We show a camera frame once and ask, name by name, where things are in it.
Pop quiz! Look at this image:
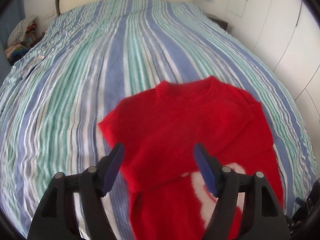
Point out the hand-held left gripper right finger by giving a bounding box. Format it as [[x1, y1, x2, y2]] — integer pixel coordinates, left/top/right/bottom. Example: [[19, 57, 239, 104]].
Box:
[[194, 143, 290, 240]]

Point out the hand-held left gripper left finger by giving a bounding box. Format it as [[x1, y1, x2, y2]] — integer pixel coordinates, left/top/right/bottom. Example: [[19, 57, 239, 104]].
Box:
[[27, 143, 125, 240]]

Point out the white wardrobe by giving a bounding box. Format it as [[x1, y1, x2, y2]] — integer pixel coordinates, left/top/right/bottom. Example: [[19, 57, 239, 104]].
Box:
[[225, 0, 320, 101]]

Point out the dark wooden nightstand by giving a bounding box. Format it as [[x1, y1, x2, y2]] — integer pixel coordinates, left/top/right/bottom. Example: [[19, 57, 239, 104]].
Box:
[[207, 16, 229, 31]]

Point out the striped blue green blanket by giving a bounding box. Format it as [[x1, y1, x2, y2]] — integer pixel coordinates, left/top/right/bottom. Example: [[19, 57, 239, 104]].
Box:
[[0, 0, 319, 240]]

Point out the red sweater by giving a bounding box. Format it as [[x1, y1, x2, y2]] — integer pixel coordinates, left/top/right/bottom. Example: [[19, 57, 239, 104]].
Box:
[[97, 75, 284, 240]]

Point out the pile of mixed clothes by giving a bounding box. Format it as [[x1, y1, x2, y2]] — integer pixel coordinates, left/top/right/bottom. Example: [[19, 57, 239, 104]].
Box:
[[5, 15, 38, 66]]

